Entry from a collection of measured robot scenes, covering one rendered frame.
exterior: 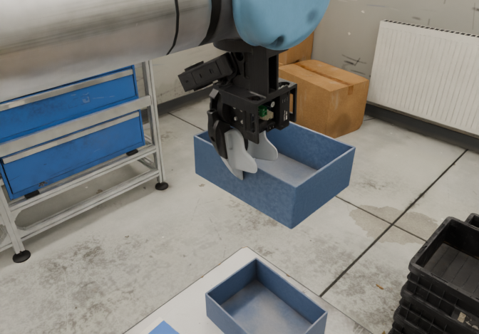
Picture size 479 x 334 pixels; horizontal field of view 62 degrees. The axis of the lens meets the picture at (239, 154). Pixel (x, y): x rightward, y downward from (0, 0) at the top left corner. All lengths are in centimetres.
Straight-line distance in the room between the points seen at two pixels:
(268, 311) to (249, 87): 58
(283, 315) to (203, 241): 123
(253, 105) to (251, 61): 5
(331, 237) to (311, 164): 151
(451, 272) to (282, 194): 98
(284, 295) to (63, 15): 81
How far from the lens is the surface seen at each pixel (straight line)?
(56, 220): 222
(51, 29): 20
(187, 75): 53
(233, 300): 94
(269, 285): 95
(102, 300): 194
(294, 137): 68
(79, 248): 221
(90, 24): 20
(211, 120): 50
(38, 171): 208
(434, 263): 145
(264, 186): 55
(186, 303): 95
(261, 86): 45
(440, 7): 312
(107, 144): 218
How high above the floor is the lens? 144
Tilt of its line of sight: 31 degrees down
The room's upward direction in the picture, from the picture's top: straight up
